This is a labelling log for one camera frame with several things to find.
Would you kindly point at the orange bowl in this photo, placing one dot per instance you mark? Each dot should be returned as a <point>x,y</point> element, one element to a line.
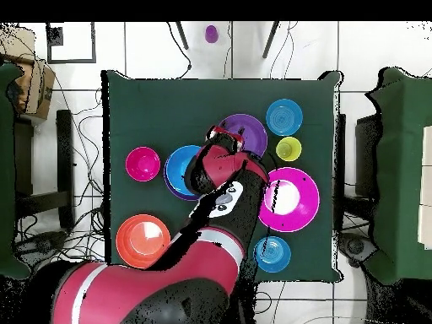
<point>143,241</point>

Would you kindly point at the black square floor frame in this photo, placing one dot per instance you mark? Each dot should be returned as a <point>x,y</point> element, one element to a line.
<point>71,61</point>

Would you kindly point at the black tripod leg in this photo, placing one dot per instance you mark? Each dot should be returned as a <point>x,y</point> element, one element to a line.
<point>182,35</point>
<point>270,39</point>

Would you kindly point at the purple bowl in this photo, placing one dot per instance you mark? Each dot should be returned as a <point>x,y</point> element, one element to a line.
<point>175,194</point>
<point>253,131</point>

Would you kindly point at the black metal frame stand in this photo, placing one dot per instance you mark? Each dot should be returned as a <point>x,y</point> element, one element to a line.
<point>65,162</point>

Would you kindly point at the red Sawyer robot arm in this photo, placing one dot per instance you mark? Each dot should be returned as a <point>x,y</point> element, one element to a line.
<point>152,280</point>

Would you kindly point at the small pink-red bowl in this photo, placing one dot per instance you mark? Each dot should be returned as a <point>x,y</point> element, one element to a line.
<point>142,164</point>

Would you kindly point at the large pink bowl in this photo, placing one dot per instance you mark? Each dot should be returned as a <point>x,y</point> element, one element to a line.
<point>303,216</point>

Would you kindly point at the dark green table cloth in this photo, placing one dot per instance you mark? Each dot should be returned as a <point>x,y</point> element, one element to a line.
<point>168,101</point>

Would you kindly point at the green cloth covered table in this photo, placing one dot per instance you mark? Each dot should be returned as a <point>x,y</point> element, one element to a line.
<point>6,168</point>
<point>401,175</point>

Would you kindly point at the cardboard box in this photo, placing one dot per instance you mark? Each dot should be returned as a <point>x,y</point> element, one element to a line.
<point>37,87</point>

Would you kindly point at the translucent blue small bowl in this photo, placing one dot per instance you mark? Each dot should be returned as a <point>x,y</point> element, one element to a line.
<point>278,256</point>
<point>284,117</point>

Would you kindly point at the translucent yellow cup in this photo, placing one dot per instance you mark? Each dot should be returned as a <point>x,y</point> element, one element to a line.
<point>288,149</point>

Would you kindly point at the purple cup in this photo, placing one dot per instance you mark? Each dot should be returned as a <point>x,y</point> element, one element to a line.
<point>211,33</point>

